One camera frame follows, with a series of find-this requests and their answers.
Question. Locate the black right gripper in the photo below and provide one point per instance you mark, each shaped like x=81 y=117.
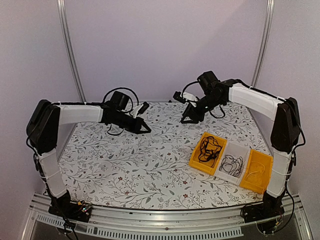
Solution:
x=191 y=112

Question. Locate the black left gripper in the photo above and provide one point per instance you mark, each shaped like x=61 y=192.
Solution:
x=137 y=127

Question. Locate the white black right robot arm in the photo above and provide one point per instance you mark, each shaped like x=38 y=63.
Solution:
x=284 y=135

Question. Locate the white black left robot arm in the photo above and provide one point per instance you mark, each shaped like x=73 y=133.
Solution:
x=44 y=136

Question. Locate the floral patterned table cloth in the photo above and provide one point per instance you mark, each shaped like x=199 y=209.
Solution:
x=106 y=166

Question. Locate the yellow bin nearest centre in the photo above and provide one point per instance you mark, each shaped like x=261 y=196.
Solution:
x=207 y=153

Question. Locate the yellow bin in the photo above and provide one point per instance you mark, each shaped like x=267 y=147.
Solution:
x=258 y=172
x=207 y=153

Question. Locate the translucent white bin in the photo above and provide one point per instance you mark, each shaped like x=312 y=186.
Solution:
x=233 y=162

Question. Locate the yellow bin far right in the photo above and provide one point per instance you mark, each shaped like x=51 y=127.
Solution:
x=258 y=172

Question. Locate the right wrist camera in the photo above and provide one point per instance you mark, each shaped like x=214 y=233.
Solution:
x=184 y=97

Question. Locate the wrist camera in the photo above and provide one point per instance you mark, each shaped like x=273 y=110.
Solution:
x=184 y=97
x=140 y=109

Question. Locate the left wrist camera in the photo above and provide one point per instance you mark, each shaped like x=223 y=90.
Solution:
x=140 y=109

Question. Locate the aluminium front rail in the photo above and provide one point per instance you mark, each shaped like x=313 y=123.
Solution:
x=110 y=223

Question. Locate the right aluminium frame post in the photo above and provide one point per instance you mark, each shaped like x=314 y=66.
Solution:
x=264 y=41

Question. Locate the aluminium frame post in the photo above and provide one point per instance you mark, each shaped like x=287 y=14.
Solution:
x=62 y=13
x=264 y=41

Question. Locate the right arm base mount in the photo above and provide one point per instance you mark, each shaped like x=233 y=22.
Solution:
x=273 y=221

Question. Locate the left aluminium frame post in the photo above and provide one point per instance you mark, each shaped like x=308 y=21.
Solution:
x=62 y=13

